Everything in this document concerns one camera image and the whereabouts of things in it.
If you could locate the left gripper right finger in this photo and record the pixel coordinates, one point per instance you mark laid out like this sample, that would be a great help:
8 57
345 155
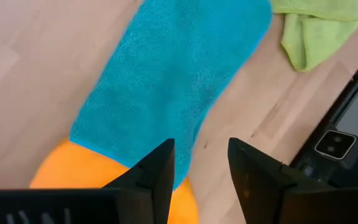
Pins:
275 193

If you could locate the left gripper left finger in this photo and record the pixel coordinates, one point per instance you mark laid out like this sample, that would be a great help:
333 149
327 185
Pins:
135 199

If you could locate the large orange microfiber towel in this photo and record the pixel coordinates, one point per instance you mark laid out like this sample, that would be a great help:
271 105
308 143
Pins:
73 168

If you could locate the teal microfiber towel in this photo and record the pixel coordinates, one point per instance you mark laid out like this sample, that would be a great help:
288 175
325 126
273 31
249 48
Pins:
172 77

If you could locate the green microfiber towel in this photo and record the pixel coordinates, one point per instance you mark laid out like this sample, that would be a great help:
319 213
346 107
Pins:
315 40

